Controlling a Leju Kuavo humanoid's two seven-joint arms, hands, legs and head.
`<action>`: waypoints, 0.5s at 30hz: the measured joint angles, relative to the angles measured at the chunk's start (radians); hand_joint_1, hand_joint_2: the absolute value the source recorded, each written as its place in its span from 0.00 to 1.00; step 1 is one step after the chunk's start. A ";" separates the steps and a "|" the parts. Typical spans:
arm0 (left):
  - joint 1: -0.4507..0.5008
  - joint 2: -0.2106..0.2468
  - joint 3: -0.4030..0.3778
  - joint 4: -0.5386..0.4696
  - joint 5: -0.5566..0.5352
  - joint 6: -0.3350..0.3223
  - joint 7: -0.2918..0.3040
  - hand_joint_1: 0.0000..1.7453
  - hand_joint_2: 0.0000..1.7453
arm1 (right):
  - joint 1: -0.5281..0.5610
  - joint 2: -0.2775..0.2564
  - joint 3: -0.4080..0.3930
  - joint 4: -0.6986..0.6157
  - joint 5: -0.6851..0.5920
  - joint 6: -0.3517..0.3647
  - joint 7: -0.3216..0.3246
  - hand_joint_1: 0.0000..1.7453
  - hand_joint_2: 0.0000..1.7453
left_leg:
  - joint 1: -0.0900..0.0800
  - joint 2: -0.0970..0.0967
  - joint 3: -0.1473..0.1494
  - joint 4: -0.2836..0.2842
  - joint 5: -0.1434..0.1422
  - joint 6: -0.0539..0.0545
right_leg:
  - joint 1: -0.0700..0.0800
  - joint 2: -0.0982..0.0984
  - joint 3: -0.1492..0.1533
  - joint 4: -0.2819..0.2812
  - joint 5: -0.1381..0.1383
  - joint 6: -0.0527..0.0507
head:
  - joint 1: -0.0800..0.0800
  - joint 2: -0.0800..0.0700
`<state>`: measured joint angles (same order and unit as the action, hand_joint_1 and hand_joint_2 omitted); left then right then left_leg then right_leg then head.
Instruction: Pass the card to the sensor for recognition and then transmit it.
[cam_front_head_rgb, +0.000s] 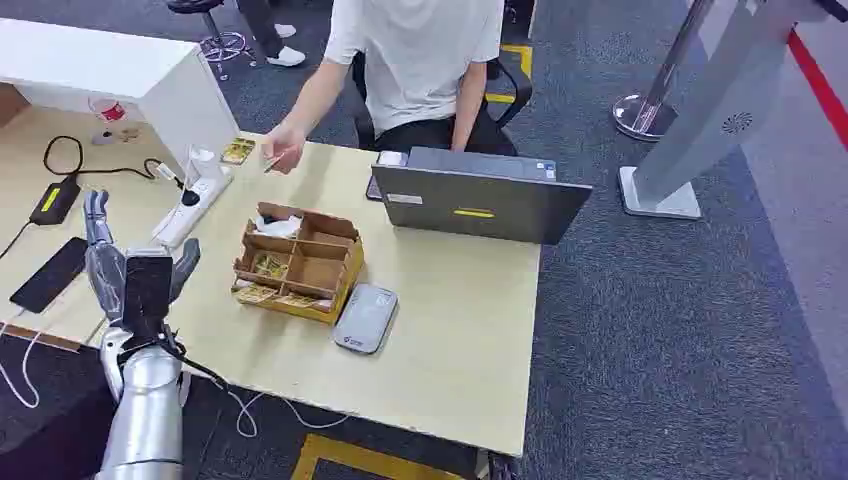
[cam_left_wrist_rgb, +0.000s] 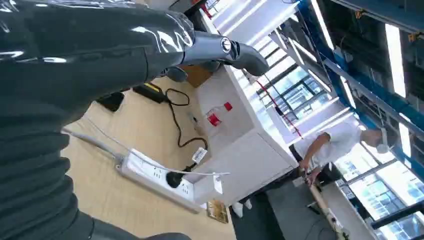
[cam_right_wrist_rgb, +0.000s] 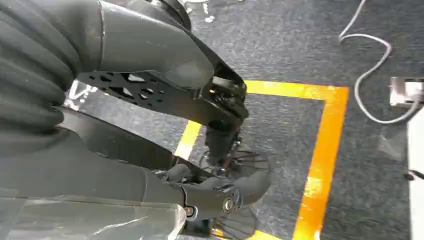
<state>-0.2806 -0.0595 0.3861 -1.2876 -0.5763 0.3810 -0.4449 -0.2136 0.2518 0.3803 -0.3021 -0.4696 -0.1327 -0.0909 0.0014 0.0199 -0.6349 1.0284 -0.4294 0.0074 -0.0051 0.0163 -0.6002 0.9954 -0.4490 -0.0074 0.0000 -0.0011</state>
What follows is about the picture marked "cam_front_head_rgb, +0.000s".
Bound white cable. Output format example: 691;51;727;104
0;311;44;410
177;370;350;440

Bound yellow patterned card stack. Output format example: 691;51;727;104
253;253;290;280

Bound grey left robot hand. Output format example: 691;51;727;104
82;190;202;337

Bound black power adapter yellow label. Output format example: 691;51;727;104
29;174;83;227

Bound black office chair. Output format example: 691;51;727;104
349;49;535;151

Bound white crumpled tissue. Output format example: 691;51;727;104
254;213;304;240

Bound standing person's legs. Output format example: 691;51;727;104
235;0;308;68

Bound white cabinet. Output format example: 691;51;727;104
0;17;241;178

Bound white charger plug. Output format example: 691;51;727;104
186;144;221;184

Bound dark grey laptop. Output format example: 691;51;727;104
370;146;594;247

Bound white power strip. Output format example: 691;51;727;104
150;168;234;251

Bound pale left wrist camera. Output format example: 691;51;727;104
99;326;134;404

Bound person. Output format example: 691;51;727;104
261;0;522;177

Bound black stool chrome base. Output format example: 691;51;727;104
165;0;261;82

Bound yellow card pile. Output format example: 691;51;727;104
219;137;257;166

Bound black smartphone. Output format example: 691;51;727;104
9;237;90;315

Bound chrome stanchion post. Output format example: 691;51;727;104
612;0;718;143

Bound wooden card box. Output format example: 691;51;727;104
230;201;366;327

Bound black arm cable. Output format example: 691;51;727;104
117;324;231;393

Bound person's right hand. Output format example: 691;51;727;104
262;121;308;177

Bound black power cable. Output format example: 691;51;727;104
0;135;164;261

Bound white kiosk stand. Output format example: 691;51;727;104
618;0;831;221

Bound grey flat power bank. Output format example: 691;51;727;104
331;283;400;356

